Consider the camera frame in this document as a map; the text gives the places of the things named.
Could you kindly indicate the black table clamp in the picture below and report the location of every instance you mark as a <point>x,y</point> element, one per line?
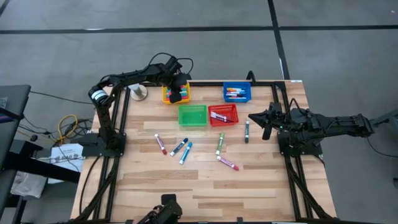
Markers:
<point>239,220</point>

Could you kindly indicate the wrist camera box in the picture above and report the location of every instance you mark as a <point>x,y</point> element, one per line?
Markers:
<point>275,107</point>
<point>173,64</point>

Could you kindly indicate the black-capped white pen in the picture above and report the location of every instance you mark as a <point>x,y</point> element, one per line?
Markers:
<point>234,95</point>

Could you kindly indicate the yellow plastic basket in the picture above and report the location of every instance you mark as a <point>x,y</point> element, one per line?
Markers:
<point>163,99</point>

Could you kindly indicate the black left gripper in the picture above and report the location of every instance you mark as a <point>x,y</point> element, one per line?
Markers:
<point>175,79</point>

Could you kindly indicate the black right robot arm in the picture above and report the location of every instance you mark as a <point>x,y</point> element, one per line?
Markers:
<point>335,124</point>

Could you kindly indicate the purple slim marker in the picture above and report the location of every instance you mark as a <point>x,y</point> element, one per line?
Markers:
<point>227,120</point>

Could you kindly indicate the white paper sheet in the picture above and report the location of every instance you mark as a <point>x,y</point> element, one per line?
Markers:
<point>66,161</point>

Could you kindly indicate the blue plastic basket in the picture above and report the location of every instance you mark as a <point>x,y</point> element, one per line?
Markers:
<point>247,85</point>

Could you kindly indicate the red marker cap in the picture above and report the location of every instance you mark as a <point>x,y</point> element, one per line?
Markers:
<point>160,144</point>

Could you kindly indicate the pink Expo marker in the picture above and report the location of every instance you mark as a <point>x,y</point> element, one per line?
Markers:
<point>228,163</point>

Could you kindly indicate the grey metal stand leg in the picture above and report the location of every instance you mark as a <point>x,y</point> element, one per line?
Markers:
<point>385,119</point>

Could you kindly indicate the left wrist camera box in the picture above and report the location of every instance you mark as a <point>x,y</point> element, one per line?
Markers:
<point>173,64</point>

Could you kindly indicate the pink Sharpie highlighter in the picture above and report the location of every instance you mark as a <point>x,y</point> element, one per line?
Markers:
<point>185,93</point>
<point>185,97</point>

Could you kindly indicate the teal Expo marker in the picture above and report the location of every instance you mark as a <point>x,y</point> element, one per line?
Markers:
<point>186,153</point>

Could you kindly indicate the dark green Expo marker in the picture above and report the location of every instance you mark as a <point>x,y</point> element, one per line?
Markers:
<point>247,132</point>

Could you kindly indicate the red plastic basket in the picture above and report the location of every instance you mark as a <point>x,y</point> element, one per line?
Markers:
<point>231,109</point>

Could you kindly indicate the black power plug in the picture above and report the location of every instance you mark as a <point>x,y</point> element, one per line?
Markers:
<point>33,137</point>

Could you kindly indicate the white crumpled bag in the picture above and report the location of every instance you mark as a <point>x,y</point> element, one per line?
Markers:
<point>28,185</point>

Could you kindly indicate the yellow-capped white pen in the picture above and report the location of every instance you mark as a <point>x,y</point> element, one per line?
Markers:
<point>234,89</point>

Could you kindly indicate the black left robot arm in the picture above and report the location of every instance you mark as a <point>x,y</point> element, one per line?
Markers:
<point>130,76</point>

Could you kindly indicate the black side desk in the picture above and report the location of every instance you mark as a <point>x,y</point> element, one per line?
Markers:
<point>12,102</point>

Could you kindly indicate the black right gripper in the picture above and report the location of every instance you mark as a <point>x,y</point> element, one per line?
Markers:
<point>281,119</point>

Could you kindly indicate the bulb lamp with brass base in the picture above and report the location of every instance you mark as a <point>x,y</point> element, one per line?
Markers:
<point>139,93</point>

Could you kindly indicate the pink slim marker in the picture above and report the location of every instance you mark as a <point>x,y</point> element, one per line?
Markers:
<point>219,117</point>
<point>217,114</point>

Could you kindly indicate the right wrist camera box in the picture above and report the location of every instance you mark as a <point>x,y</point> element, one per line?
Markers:
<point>275,107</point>

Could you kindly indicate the green plastic basket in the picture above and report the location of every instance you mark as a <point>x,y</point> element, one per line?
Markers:
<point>192,116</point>

